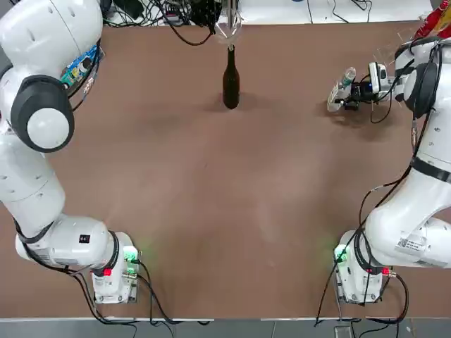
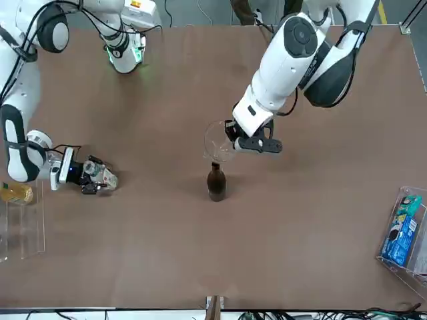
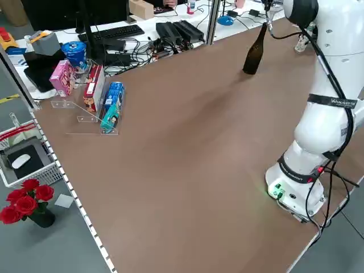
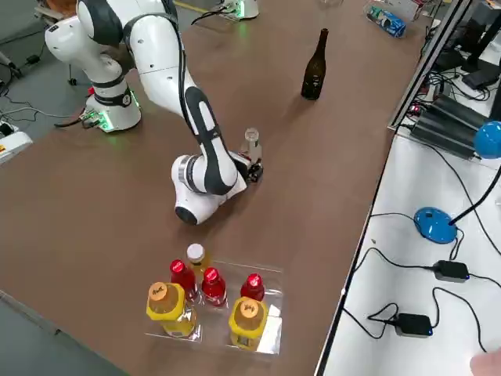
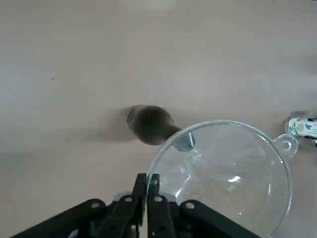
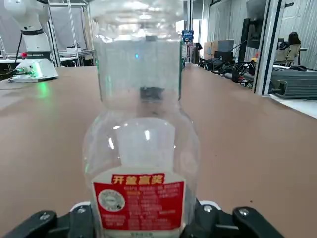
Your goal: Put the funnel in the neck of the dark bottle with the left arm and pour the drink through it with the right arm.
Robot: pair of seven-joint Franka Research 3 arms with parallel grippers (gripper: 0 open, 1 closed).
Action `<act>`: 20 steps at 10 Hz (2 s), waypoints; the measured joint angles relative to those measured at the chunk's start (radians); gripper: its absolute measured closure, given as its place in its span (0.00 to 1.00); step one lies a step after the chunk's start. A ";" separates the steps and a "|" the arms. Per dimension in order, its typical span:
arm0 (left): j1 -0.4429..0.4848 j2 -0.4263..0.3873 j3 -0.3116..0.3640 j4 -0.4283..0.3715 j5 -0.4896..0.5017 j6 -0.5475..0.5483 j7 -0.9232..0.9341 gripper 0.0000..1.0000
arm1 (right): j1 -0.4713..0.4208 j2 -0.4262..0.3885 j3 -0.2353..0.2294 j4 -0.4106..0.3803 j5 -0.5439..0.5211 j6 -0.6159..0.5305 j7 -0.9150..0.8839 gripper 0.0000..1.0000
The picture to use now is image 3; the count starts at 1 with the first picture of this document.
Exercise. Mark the clear plastic drink bottle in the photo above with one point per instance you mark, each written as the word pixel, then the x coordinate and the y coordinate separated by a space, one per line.
pixel 301 44

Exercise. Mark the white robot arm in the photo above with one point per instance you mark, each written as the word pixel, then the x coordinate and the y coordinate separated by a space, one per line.
pixel 321 128

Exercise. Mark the dark glass bottle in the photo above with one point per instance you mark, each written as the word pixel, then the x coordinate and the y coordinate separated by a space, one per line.
pixel 253 59

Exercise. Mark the white bottle red label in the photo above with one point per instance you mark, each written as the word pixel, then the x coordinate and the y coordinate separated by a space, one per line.
pixel 191 8

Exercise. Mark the pink cup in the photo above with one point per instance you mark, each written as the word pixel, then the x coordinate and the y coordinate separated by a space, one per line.
pixel 240 3

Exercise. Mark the blue computer mouse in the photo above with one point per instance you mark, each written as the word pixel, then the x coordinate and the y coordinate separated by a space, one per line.
pixel 226 20

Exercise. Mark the black finned power supply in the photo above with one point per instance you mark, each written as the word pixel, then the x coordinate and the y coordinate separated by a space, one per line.
pixel 167 31
pixel 189 29

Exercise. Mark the cardboard box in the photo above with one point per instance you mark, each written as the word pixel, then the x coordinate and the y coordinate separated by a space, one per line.
pixel 140 10

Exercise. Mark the black keyboard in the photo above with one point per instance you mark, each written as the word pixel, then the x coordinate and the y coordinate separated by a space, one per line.
pixel 113 32

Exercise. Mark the blue cookie box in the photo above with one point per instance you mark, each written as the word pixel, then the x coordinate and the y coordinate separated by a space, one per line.
pixel 115 95

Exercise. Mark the red cookie box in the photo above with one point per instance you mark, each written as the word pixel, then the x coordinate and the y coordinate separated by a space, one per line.
pixel 94 91

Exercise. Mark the teal snack box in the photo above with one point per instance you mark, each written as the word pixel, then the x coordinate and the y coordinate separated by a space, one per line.
pixel 111 119

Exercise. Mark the black monitor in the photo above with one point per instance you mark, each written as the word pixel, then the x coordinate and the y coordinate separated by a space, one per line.
pixel 71 11

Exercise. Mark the blue round tub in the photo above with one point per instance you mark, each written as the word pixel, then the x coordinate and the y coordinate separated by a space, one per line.
pixel 75 57

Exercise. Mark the clear acrylic shelf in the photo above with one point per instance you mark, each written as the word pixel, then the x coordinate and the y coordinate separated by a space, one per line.
pixel 85 122

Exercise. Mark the pink snack box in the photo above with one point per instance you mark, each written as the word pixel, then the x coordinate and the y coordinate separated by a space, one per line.
pixel 62 79

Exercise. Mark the grey box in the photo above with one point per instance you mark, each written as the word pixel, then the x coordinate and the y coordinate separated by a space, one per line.
pixel 47 45

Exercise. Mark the black laptop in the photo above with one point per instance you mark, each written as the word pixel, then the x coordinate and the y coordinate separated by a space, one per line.
pixel 42 74

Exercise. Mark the red yellow stop button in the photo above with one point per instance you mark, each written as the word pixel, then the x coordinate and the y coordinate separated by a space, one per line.
pixel 7 38

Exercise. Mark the white plastic basket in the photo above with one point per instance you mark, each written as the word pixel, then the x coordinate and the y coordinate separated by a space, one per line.
pixel 42 173

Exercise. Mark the white card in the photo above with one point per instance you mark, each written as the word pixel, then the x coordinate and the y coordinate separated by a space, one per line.
pixel 64 200

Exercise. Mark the black mouse pad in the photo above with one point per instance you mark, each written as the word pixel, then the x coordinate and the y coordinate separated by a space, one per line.
pixel 31 163

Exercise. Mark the white computer mouse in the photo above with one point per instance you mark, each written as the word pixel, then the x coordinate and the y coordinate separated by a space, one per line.
pixel 20 161

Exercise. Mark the black vase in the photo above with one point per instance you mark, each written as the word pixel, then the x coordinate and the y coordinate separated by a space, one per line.
pixel 44 219

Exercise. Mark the red roses bunch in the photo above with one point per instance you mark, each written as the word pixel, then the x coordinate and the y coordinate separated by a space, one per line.
pixel 25 203

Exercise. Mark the aluminium frame post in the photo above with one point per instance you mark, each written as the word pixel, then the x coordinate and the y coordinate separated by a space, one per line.
pixel 214 22

